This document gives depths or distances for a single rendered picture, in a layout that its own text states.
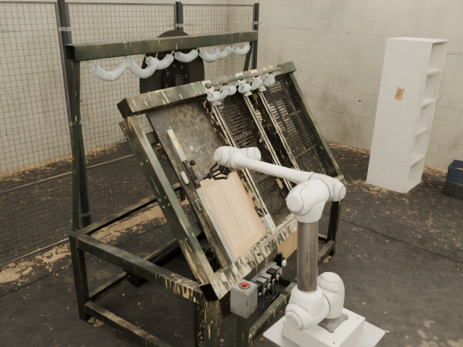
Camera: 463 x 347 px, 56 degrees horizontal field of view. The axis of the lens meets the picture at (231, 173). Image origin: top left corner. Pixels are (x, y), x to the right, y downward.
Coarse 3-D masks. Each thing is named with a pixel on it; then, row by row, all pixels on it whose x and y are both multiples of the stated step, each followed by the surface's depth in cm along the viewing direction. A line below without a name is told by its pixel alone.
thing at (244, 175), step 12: (204, 84) 311; (204, 108) 318; (216, 108) 318; (216, 120) 315; (216, 132) 318; (228, 132) 318; (228, 144) 316; (252, 180) 320; (252, 192) 316; (264, 204) 321; (264, 216) 317
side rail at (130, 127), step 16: (128, 128) 261; (144, 144) 259; (144, 160) 262; (160, 176) 260; (160, 192) 262; (176, 208) 261; (176, 224) 263; (176, 240) 267; (192, 240) 261; (192, 256) 263; (192, 272) 267; (208, 272) 262
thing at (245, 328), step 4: (240, 316) 260; (240, 320) 261; (244, 320) 259; (248, 320) 263; (236, 324) 264; (240, 324) 262; (244, 324) 260; (248, 324) 264; (236, 328) 265; (240, 328) 263; (244, 328) 261; (248, 328) 266; (236, 332) 266; (240, 332) 264; (244, 332) 262; (248, 332) 267; (236, 336) 267; (240, 336) 265; (244, 336) 263; (248, 336) 268; (236, 340) 268; (240, 340) 266; (244, 340) 265; (248, 340) 270; (236, 344) 269; (240, 344) 267; (244, 344) 266; (248, 344) 271
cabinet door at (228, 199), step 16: (208, 192) 290; (224, 192) 302; (240, 192) 315; (224, 208) 296; (240, 208) 309; (224, 224) 291; (240, 224) 303; (256, 224) 315; (240, 240) 298; (256, 240) 309
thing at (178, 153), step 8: (168, 136) 279; (176, 152) 279; (184, 168) 279; (192, 184) 280; (192, 192) 282; (200, 192) 282; (200, 200) 280; (208, 208) 282; (208, 216) 280; (216, 224) 282; (216, 232) 280; (216, 240) 283; (224, 240) 282; (224, 248) 281; (224, 256) 283; (232, 256) 283
